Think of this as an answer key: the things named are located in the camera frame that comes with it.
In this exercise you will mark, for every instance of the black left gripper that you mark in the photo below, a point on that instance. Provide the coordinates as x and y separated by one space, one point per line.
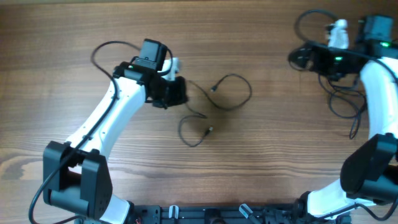
178 96

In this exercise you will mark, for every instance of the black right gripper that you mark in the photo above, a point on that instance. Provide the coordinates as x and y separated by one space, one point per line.
319 65

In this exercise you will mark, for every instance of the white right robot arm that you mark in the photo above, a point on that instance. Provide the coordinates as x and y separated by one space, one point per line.
367 177

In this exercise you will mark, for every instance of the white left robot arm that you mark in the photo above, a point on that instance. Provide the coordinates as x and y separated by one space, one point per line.
75 172

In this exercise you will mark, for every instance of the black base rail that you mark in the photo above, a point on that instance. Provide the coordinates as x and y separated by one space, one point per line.
268 214

